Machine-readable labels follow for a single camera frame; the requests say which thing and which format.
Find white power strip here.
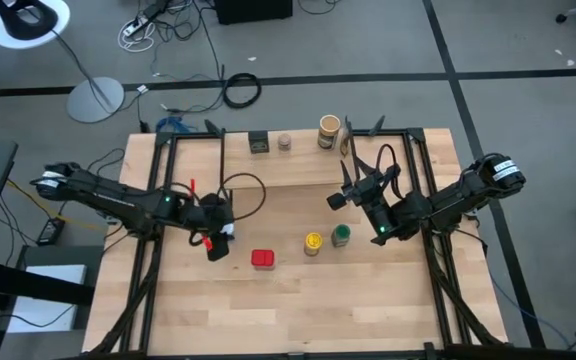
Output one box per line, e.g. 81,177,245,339
116,13,157,54

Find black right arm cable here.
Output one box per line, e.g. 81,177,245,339
376,143,403,201

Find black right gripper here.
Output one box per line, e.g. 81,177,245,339
340,155,395,210

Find white box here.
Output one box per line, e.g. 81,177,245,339
6,263,88,335

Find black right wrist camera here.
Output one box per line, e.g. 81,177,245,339
326,192,352,211

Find dark green spice tin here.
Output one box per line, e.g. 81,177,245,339
247,130,270,155

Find black coiled cable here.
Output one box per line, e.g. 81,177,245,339
221,72,263,110

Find blue cable bundle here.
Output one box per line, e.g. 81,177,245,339
155,115,199,135

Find red smoked paprika tin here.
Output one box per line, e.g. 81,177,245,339
250,248,276,271

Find tan-lid furikake jar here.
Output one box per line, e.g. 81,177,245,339
317,114,343,150

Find white floor lamp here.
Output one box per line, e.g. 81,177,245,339
0,0,126,124

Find black power adapter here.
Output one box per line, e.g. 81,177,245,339
36,217,67,247

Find green-lid oregano jar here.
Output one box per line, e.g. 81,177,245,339
330,223,352,248

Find yellow-lid brown spice bottle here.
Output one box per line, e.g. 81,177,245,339
303,231,324,258

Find wooden shelf black metal legs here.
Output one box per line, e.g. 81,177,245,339
217,115,364,201

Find yellow cable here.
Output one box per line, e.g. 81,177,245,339
5,178,109,235

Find black computer case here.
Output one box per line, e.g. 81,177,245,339
213,0,294,26

